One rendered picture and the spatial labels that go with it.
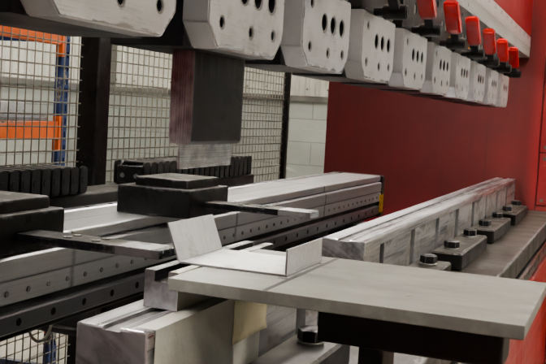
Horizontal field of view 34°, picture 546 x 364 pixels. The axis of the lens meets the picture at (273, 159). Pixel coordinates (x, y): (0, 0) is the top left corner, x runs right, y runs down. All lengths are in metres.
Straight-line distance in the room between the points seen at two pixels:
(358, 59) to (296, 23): 0.20
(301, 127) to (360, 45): 7.41
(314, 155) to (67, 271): 7.43
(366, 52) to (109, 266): 0.40
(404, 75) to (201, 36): 0.60
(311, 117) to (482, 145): 5.62
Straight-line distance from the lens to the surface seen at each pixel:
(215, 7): 0.67
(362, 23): 1.04
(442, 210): 1.67
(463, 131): 2.88
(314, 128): 8.40
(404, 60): 1.24
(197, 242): 0.79
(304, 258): 0.75
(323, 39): 0.90
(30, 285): 0.98
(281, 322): 0.90
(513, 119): 2.86
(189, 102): 0.72
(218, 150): 0.79
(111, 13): 0.54
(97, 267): 1.08
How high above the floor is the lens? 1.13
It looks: 3 degrees down
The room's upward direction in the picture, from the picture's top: 3 degrees clockwise
